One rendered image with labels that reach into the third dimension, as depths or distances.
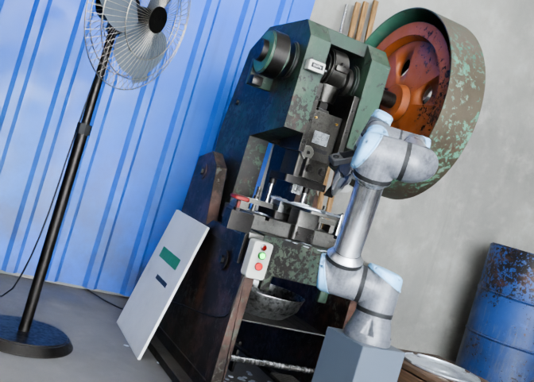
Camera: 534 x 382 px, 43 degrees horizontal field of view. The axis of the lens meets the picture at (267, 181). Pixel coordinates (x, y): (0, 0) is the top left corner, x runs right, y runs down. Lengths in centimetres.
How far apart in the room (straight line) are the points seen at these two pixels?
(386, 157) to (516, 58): 322
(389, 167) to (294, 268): 80
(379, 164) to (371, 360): 59
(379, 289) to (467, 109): 93
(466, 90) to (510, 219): 253
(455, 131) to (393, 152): 82
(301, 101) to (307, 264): 63
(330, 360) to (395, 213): 245
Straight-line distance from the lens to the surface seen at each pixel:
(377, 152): 193
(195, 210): 305
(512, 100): 506
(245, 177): 290
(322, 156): 276
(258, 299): 269
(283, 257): 257
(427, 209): 467
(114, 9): 249
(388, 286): 212
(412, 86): 300
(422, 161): 195
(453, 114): 270
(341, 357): 214
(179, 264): 288
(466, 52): 282
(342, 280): 210
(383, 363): 215
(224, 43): 387
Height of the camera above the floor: 83
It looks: level
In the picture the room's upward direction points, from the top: 17 degrees clockwise
